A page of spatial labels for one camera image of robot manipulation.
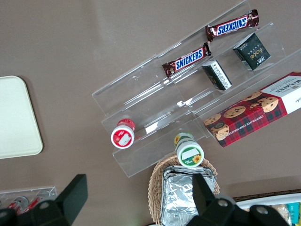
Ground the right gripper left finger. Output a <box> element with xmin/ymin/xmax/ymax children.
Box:
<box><xmin>17</xmin><ymin>174</ymin><xmax>88</xmax><ymax>226</ymax></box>

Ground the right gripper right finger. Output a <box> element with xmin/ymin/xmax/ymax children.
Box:
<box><xmin>188</xmin><ymin>174</ymin><xmax>250</xmax><ymax>226</ymax></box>

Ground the oval light wicker basket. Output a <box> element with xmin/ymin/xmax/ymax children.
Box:
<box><xmin>147</xmin><ymin>157</ymin><xmax>221</xmax><ymax>226</ymax></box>

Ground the white rectangular snack tray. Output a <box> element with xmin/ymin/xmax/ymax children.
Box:
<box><xmin>235</xmin><ymin>192</ymin><xmax>301</xmax><ymax>226</ymax></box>

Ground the beige plastic serving tray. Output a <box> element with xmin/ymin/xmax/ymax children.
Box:
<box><xmin>0</xmin><ymin>75</ymin><xmax>44</xmax><ymax>159</ymax></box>

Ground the aluminium foil container stack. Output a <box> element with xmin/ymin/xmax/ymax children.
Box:
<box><xmin>160</xmin><ymin>165</ymin><xmax>218</xmax><ymax>226</ymax></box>

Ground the clear acrylic bottle rack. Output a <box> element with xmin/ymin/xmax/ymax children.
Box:
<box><xmin>0</xmin><ymin>186</ymin><xmax>58</xmax><ymax>211</ymax></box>

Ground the green lid yogurt cup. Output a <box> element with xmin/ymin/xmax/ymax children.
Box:
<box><xmin>173</xmin><ymin>132</ymin><xmax>205</xmax><ymax>168</ymax></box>

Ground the dark woven mat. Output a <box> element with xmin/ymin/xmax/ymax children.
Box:
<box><xmin>232</xmin><ymin>187</ymin><xmax>301</xmax><ymax>202</ymax></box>

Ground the clear bag of crackers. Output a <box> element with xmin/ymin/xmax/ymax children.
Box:
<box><xmin>270</xmin><ymin>204</ymin><xmax>289</xmax><ymax>224</ymax></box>

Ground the red lid yogurt cup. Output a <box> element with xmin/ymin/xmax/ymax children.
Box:
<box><xmin>111</xmin><ymin>118</ymin><xmax>136</xmax><ymax>149</ymax></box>

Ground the teal snack pack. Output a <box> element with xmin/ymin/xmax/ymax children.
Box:
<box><xmin>286</xmin><ymin>202</ymin><xmax>301</xmax><ymax>225</ymax></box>

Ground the red tartan cookie box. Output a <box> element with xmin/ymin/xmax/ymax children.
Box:
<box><xmin>203</xmin><ymin>71</ymin><xmax>301</xmax><ymax>148</ymax></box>

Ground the clear acrylic step riser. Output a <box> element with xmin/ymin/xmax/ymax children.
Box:
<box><xmin>156</xmin><ymin>0</ymin><xmax>301</xmax><ymax>140</ymax></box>
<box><xmin>91</xmin><ymin>55</ymin><xmax>208</xmax><ymax>179</ymax></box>

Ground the small black box white label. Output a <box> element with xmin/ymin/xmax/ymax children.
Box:
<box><xmin>201</xmin><ymin>60</ymin><xmax>233</xmax><ymax>91</ymax></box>

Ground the brown snickers bar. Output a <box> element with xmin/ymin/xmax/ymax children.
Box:
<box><xmin>161</xmin><ymin>42</ymin><xmax>212</xmax><ymax>79</ymax></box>
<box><xmin>205</xmin><ymin>9</ymin><xmax>260</xmax><ymax>43</ymax></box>

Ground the small black box gold print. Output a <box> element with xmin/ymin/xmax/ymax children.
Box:
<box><xmin>232</xmin><ymin>32</ymin><xmax>271</xmax><ymax>71</ymax></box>

